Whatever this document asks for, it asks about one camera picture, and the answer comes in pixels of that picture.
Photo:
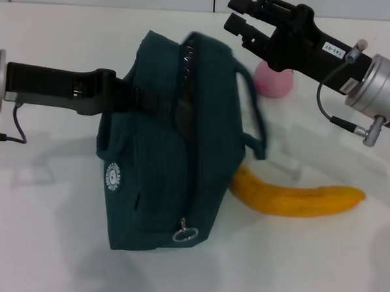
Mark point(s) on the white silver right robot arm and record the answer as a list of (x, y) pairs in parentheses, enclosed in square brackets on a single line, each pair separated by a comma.
[(381, 87)]

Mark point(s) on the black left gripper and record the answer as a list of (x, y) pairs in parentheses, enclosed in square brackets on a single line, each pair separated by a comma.
[(48, 82)]

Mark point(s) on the pink peach toy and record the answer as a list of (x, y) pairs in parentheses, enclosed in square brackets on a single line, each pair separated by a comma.
[(273, 83)]

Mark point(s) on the yellow banana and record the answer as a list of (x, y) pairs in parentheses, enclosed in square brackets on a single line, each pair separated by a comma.
[(293, 200)]

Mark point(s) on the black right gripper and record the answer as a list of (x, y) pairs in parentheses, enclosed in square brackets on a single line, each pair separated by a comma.
[(305, 47)]

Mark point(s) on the dark teal insulated lunch bag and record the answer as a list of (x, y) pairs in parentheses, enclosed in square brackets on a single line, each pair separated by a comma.
[(155, 157)]

